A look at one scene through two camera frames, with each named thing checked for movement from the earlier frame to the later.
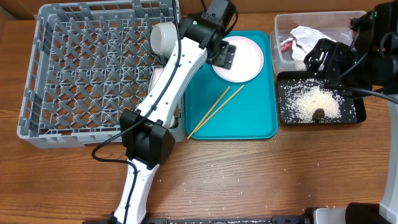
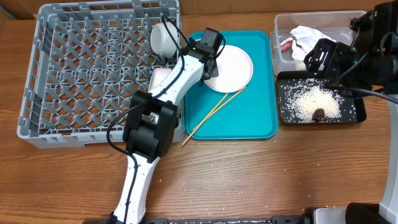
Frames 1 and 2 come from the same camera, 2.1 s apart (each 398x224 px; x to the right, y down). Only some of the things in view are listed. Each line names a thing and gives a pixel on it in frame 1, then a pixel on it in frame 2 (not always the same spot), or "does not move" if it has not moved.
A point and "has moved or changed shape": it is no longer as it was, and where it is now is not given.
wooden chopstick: [217, 99] -> [204, 120]
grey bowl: [163, 38] does not move
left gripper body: [222, 57] -> [214, 70]
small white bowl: [156, 74] does not move
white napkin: [308, 38] does not move
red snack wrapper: [286, 45] does not move
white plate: [248, 61] has moved or changed shape
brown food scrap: [318, 114] does not move
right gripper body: [321, 55] does not move
